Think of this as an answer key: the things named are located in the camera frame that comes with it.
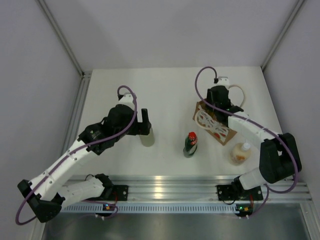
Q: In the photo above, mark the white jar with lid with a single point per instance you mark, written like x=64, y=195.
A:
x=147, y=140

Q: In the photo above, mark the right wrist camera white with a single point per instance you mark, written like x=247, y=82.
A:
x=222, y=81

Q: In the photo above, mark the dark sauce bottle red cap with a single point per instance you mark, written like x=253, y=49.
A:
x=190, y=144

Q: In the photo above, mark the right aluminium frame post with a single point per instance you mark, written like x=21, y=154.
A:
x=285, y=28

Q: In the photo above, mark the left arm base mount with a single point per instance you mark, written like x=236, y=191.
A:
x=115, y=193

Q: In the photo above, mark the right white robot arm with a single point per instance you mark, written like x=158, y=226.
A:
x=278, y=153

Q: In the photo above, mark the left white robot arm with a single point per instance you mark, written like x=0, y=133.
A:
x=47, y=193

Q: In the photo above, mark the aluminium frame post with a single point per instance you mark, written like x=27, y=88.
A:
x=285, y=28
x=60, y=35

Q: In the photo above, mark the burlap canvas bag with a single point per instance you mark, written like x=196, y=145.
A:
x=214, y=121

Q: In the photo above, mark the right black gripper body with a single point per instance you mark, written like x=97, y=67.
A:
x=209, y=96

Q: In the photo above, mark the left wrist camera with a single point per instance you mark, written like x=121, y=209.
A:
x=127, y=99

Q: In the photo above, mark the cream squeeze bottle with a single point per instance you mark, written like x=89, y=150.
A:
x=240, y=153

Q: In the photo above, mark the aluminium rail frame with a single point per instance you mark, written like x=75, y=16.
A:
x=161, y=172

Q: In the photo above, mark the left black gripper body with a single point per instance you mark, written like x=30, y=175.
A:
x=130, y=120

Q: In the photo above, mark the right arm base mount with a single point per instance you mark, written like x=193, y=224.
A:
x=227, y=194

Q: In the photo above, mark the left aluminium frame post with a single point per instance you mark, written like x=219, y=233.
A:
x=60, y=35

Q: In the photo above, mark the slotted cable duct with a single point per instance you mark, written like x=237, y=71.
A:
x=148, y=208

